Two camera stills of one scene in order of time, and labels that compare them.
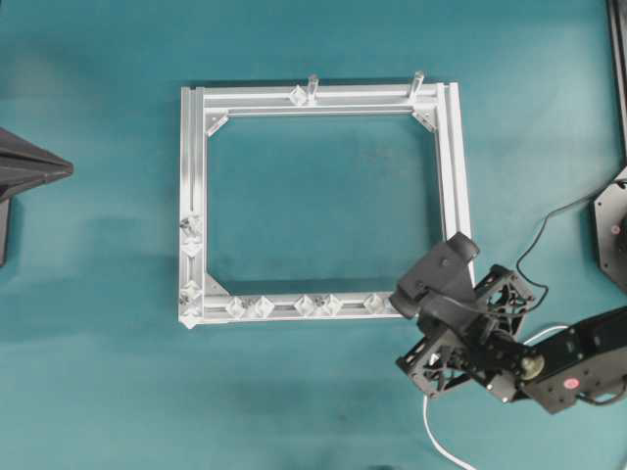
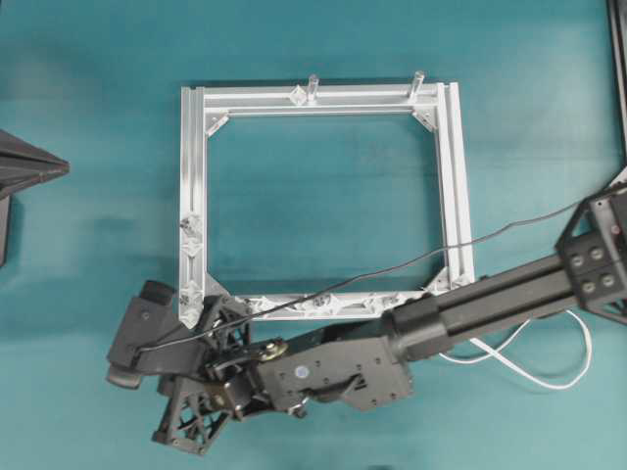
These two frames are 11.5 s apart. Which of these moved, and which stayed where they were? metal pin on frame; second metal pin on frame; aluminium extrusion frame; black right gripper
Moved: black right gripper
Stayed: second metal pin on frame; aluminium extrusion frame; metal pin on frame
